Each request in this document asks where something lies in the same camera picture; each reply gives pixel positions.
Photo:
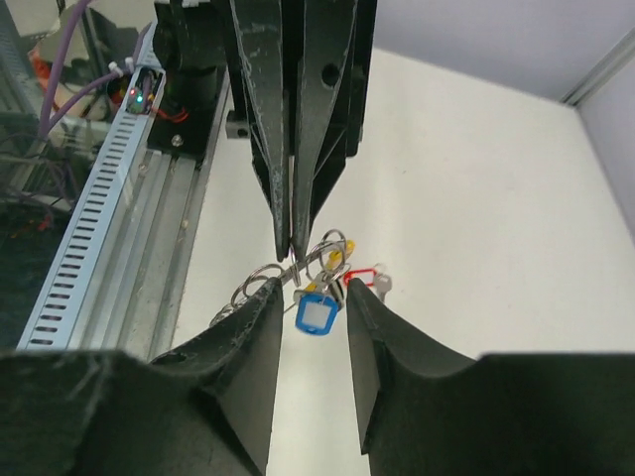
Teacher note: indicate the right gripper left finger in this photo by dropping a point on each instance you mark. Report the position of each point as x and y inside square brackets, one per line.
[203, 408]

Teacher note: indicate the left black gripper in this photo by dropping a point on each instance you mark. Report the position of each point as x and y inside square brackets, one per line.
[302, 70]

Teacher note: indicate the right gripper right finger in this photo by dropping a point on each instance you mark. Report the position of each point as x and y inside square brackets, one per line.
[425, 409]

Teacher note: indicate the red tag key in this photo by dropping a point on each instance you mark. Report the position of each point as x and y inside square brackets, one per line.
[375, 278]

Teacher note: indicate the blue tag key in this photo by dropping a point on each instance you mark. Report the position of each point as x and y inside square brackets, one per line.
[316, 314]

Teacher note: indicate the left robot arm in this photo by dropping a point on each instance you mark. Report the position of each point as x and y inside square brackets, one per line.
[197, 35]

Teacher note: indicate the aluminium mounting rail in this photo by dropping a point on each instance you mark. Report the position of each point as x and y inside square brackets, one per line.
[140, 297]

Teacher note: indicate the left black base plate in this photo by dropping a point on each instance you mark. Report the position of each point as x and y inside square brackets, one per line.
[185, 114]

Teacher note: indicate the white slotted cable duct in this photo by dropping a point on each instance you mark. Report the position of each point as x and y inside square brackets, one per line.
[87, 291]

